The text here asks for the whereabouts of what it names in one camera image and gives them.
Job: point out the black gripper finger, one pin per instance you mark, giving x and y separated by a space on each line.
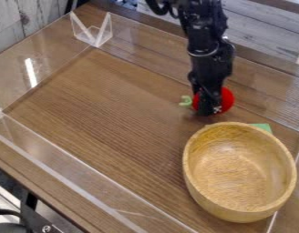
210 103

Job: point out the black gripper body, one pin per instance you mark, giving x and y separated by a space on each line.
212 68

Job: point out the red plush strawberry toy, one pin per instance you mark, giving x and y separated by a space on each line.
228 98

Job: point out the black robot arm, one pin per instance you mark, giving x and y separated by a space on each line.
203 22

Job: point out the green sticky note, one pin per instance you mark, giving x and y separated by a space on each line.
265 127

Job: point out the wooden bowl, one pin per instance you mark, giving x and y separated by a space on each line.
240 171

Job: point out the clear acrylic corner bracket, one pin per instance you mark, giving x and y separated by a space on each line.
92 35

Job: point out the clear acrylic tray wall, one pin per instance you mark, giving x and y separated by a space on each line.
99 204

